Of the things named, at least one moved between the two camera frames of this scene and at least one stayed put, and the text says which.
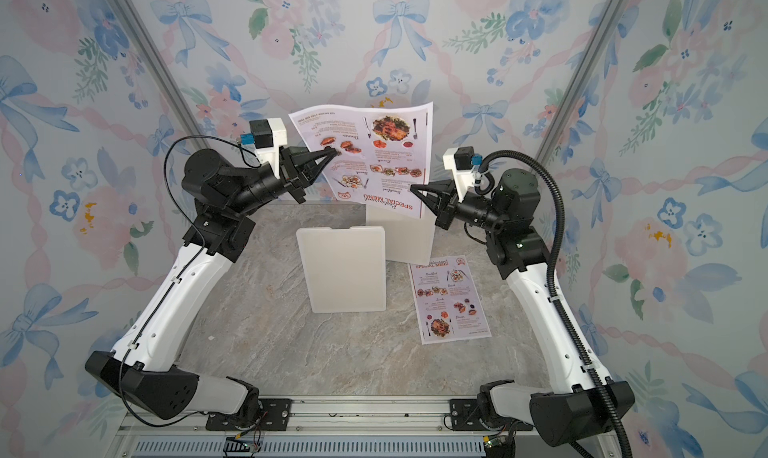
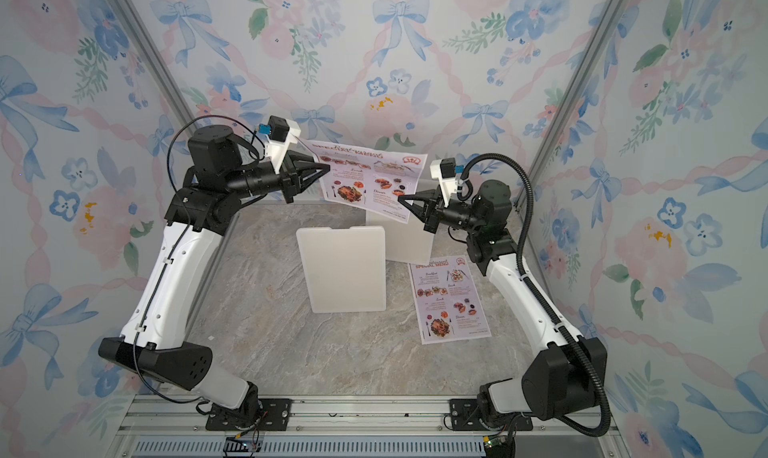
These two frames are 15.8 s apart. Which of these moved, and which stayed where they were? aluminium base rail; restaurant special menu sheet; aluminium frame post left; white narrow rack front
Moved: restaurant special menu sheet
Stayed: white narrow rack front; aluminium base rail; aluminium frame post left
